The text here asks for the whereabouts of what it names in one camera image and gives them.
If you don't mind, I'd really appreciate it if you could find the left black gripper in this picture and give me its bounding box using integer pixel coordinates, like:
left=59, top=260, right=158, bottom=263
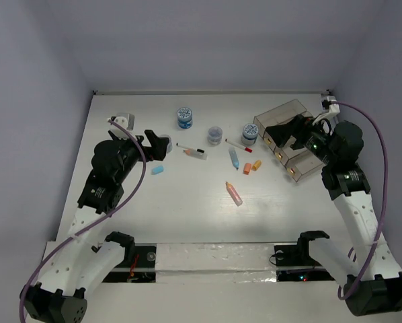
left=113, top=130, right=168, bottom=183

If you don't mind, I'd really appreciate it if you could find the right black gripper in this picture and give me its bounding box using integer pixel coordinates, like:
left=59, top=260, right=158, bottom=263
left=266, top=113, right=337, bottom=166

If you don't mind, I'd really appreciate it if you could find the clear purple clip jar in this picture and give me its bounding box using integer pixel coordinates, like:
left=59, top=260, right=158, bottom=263
left=160, top=135, right=173, bottom=154

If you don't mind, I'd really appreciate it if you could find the blue lidded jar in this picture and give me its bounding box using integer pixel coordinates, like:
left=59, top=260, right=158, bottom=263
left=241, top=123, right=259, bottom=146
left=177, top=107, right=193, bottom=129

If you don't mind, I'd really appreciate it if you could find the red capped white marker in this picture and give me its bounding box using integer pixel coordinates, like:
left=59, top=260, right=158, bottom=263
left=225, top=139, right=253, bottom=153

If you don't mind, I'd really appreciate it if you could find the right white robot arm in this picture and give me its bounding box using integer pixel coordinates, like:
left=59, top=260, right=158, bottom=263
left=266, top=115, right=402, bottom=316

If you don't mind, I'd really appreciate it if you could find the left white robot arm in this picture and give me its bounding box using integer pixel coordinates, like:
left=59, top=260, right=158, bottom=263
left=19, top=130, right=170, bottom=322

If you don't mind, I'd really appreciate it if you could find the blue eraser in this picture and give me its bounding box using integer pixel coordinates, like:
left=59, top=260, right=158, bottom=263
left=151, top=165, right=164, bottom=175

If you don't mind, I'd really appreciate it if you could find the clear tiered organizer box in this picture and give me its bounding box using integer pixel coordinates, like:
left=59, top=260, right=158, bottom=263
left=253, top=99, right=324, bottom=182

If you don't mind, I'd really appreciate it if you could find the clear pencil shaped eraser case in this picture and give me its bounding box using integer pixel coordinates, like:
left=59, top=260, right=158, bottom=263
left=184, top=149, right=207, bottom=160

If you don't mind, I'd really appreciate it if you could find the yellow eraser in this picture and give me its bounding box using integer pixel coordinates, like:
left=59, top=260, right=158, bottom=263
left=252, top=160, right=262, bottom=171

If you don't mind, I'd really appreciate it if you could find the black capped white marker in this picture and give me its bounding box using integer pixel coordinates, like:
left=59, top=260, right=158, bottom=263
left=176, top=143, right=205, bottom=153

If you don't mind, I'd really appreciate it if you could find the orange eraser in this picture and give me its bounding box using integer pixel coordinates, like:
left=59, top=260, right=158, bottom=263
left=243, top=163, right=252, bottom=175

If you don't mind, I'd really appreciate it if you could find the blue pencil shaped highlighter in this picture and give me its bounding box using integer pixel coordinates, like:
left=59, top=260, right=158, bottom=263
left=229, top=147, right=239, bottom=170

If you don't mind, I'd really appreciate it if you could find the pink pencil shaped highlighter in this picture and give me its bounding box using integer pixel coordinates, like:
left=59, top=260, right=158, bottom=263
left=225, top=182, right=243, bottom=206

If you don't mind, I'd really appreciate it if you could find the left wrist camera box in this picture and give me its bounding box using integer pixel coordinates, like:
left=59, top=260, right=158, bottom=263
left=108, top=112, right=134, bottom=139

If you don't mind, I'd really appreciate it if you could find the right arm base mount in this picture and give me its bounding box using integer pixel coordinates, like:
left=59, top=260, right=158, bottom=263
left=269, top=230, right=333, bottom=282

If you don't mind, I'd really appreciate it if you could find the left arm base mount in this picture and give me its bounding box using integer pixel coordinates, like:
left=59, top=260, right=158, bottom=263
left=103, top=231, right=157, bottom=283

